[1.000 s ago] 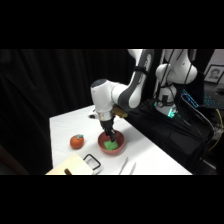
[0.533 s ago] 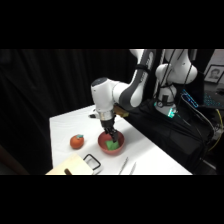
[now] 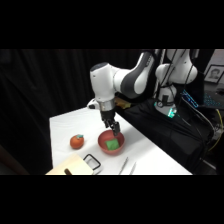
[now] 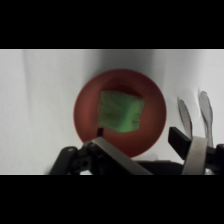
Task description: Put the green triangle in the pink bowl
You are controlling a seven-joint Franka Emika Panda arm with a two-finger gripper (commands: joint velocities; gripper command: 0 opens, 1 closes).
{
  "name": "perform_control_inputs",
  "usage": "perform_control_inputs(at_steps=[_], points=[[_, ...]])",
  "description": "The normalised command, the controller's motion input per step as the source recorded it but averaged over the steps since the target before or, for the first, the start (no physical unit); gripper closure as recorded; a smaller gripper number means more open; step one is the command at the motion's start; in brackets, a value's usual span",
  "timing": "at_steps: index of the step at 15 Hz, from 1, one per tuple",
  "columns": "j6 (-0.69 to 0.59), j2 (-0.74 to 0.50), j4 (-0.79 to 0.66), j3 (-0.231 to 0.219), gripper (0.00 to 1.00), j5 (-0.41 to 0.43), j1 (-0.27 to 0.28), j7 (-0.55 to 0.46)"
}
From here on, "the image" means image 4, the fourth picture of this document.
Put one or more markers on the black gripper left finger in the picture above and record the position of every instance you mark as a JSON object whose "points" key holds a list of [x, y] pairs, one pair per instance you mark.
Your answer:
{"points": [[100, 156]]}

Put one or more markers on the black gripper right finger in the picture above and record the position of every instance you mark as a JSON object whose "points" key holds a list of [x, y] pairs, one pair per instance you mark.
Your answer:
{"points": [[196, 153]]}

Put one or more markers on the green triangle block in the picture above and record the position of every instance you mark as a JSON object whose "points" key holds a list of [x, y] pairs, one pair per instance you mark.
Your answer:
{"points": [[120, 113]]}

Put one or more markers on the pink bowl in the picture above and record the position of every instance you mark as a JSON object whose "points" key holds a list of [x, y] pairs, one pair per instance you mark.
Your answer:
{"points": [[151, 110]]}

